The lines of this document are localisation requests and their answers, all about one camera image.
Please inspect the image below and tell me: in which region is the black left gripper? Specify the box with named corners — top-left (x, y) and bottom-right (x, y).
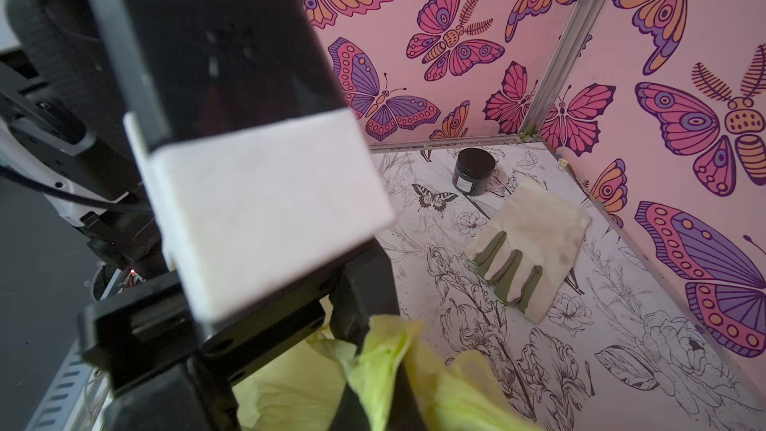
top-left (78, 239), bottom-right (399, 430)

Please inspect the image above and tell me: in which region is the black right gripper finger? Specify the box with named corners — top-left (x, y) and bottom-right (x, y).
top-left (327, 365), bottom-right (427, 430)

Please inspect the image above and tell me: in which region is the yellow-green plastic bag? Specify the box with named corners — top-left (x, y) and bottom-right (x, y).
top-left (233, 314), bottom-right (534, 430)

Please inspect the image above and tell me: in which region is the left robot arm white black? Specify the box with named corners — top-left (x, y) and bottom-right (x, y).
top-left (6, 0), bottom-right (399, 430)

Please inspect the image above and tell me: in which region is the small black round jar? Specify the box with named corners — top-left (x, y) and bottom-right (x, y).
top-left (453, 148), bottom-right (497, 197)

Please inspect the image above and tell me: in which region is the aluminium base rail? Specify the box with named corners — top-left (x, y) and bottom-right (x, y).
top-left (25, 340), bottom-right (112, 431)

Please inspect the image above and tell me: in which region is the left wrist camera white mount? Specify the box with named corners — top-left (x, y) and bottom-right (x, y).
top-left (89, 0), bottom-right (395, 324)

